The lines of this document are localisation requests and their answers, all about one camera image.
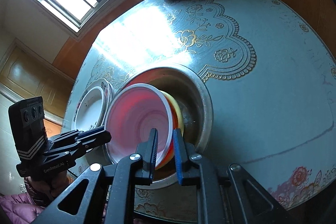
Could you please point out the white plate with red characters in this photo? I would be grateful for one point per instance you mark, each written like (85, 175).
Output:
(108, 95)

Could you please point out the pink jacket sleeve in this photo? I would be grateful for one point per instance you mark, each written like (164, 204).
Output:
(25, 207)

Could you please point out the floral plastic tablecloth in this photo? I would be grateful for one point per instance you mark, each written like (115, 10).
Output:
(270, 77)

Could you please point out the stainless steel bowl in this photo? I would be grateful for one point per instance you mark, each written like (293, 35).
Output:
(194, 100)

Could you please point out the left hand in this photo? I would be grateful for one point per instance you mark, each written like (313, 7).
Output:
(53, 186)

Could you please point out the white plate with rose print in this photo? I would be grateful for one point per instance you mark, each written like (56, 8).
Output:
(91, 110)

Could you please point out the red plastic bowl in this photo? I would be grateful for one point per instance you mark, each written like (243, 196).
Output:
(134, 111)

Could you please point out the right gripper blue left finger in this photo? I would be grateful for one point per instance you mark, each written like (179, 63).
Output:
(150, 155)

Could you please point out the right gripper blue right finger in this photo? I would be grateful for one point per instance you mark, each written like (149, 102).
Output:
(182, 164)

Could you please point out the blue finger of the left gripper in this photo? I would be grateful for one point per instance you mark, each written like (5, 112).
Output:
(90, 132)

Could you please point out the wooden door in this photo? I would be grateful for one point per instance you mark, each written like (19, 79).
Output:
(27, 75)

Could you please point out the yellow plastic bowl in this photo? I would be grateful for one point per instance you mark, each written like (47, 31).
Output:
(177, 123)

